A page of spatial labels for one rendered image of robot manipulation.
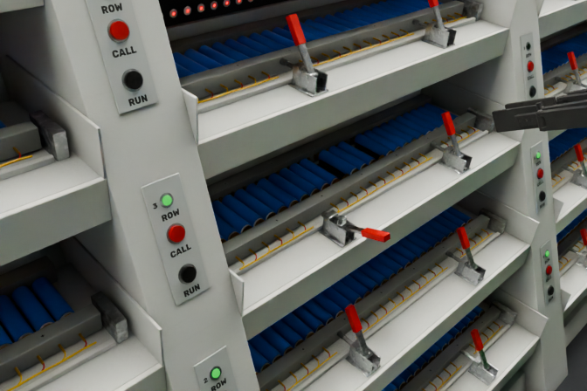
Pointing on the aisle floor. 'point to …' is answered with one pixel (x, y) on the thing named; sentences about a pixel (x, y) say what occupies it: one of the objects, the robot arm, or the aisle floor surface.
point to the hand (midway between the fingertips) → (524, 114)
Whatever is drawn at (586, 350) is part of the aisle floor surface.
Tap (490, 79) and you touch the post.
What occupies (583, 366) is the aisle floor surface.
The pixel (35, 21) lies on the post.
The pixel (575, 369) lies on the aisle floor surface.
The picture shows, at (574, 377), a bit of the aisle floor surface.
